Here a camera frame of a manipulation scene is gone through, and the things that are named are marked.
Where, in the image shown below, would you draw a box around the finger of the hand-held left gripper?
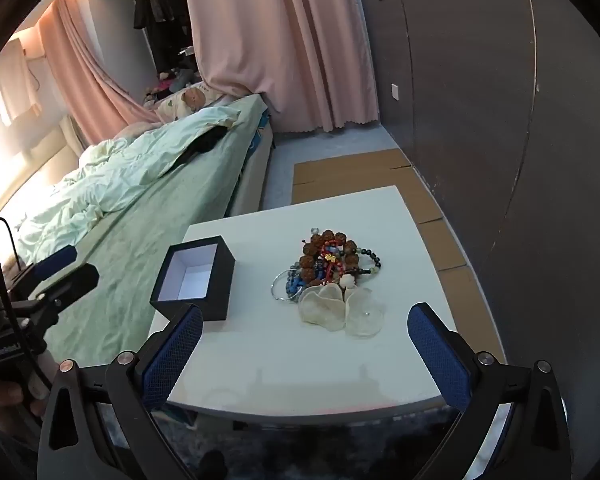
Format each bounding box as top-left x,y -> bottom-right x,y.
10,262 -> 101,322
29,245 -> 78,282

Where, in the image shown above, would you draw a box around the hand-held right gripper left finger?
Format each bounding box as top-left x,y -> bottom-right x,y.
37,304 -> 204,480

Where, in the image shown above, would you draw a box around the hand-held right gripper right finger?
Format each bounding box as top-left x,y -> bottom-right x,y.
407,302 -> 573,480

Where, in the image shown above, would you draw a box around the black jewelry box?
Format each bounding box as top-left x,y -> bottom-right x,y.
150,236 -> 237,322

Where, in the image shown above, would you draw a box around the blue bead bracelet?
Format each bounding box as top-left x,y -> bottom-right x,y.
285,260 -> 326,295

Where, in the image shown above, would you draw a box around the red cord bracelet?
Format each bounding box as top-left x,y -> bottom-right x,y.
319,242 -> 342,281

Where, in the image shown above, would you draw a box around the pile of bead bracelets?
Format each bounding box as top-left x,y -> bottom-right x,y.
300,230 -> 361,281

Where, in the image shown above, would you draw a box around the person's left hand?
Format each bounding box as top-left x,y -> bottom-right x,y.
0,374 -> 48,418

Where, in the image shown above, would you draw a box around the green bed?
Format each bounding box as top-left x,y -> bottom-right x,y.
0,94 -> 277,361

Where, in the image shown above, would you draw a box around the pale green duvet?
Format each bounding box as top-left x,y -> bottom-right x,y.
17,106 -> 242,253

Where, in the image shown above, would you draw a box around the thin silver bangle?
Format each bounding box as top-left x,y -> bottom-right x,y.
269,269 -> 302,302

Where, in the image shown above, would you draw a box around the white organza flower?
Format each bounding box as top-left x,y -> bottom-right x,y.
299,282 -> 385,337

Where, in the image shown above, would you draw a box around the beige headboard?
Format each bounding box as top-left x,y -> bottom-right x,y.
59,114 -> 87,155

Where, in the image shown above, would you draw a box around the pale pink pillow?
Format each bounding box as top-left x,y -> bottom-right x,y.
114,119 -> 162,142

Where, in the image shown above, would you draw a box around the hanging white cloth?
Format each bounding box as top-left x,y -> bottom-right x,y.
0,37 -> 44,127

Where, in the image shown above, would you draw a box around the black garment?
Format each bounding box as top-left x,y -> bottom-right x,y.
177,126 -> 229,164

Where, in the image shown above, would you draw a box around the narrow pink curtain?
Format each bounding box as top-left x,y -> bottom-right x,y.
35,0 -> 162,147

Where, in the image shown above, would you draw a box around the flat cardboard sheets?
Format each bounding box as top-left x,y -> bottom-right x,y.
291,148 -> 507,363

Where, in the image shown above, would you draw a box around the cartoon print pillow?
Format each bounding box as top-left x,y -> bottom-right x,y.
154,85 -> 222,117

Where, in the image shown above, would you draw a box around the pile of plush toys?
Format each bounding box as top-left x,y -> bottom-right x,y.
142,66 -> 197,107

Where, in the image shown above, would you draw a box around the hanging dark clothes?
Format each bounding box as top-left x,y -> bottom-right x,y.
131,0 -> 192,75

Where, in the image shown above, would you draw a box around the wide pink curtain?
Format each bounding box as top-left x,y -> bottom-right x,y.
182,0 -> 382,134

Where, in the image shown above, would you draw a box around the black cable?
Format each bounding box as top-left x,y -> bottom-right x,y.
0,216 -> 51,386

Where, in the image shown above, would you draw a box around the dark bead bracelet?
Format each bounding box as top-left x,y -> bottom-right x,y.
352,245 -> 384,277

